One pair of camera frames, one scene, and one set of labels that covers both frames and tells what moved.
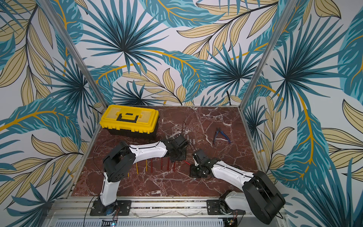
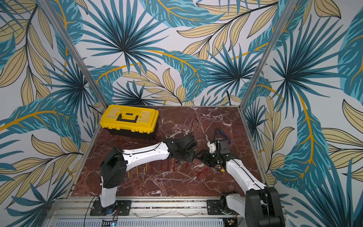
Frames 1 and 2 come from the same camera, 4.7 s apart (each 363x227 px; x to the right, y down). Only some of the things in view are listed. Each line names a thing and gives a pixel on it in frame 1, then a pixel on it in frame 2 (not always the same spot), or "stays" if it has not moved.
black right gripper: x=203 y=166 -> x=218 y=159
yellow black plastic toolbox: x=130 y=120 stays
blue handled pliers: x=217 y=132 stays
